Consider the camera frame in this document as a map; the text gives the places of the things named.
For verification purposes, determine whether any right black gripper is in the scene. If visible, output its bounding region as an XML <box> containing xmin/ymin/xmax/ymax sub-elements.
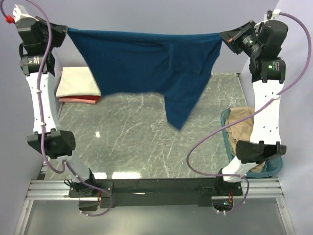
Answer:
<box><xmin>219</xmin><ymin>20</ymin><xmax>263</xmax><ymax>59</ymax></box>

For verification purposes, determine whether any blue printed t shirt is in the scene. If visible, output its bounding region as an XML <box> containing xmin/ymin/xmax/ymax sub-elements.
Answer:
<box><xmin>67</xmin><ymin>28</ymin><xmax>222</xmax><ymax>129</ymax></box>

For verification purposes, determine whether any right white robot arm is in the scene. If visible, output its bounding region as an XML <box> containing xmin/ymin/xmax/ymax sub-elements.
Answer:
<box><xmin>214</xmin><ymin>20</ymin><xmax>288</xmax><ymax>195</ymax></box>

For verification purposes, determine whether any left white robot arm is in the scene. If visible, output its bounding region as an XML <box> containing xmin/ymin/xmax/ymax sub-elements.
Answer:
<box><xmin>15</xmin><ymin>15</ymin><xmax>98</xmax><ymax>197</ymax></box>

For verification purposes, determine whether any folded cream t shirt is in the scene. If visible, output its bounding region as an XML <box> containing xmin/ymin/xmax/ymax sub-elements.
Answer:
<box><xmin>56</xmin><ymin>67</ymin><xmax>101</xmax><ymax>97</ymax></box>

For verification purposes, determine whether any folded pink t shirt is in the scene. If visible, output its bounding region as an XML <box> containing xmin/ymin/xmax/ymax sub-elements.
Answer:
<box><xmin>59</xmin><ymin>98</ymin><xmax>97</xmax><ymax>104</ymax></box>

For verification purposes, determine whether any folded dark red t shirt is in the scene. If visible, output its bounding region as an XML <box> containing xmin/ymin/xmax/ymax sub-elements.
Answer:
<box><xmin>59</xmin><ymin>95</ymin><xmax>100</xmax><ymax>102</ymax></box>

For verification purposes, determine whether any tan t shirt in bin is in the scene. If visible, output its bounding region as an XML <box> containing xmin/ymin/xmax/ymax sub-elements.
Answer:
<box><xmin>224</xmin><ymin>106</ymin><xmax>267</xmax><ymax>173</ymax></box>

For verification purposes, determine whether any teal plastic bin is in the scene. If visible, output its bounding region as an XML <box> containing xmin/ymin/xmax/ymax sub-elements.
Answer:
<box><xmin>220</xmin><ymin>108</ymin><xmax>283</xmax><ymax>179</ymax></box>

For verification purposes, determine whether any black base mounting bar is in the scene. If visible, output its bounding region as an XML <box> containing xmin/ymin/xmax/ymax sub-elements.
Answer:
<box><xmin>68</xmin><ymin>177</ymin><xmax>243</xmax><ymax>208</ymax></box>

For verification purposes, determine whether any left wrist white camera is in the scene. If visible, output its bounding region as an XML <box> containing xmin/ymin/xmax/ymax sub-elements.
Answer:
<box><xmin>4</xmin><ymin>4</ymin><xmax>31</xmax><ymax>24</ymax></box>

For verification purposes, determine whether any wrist white camera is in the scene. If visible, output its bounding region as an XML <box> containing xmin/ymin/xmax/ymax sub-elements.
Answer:
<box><xmin>266</xmin><ymin>9</ymin><xmax>281</xmax><ymax>20</ymax></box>
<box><xmin>4</xmin><ymin>4</ymin><xmax>31</xmax><ymax>24</ymax></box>

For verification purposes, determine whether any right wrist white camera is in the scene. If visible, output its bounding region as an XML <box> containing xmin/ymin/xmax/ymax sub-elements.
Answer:
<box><xmin>266</xmin><ymin>9</ymin><xmax>281</xmax><ymax>20</ymax></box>

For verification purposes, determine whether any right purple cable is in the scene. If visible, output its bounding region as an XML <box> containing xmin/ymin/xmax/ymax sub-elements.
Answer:
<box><xmin>186</xmin><ymin>12</ymin><xmax>312</xmax><ymax>215</ymax></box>

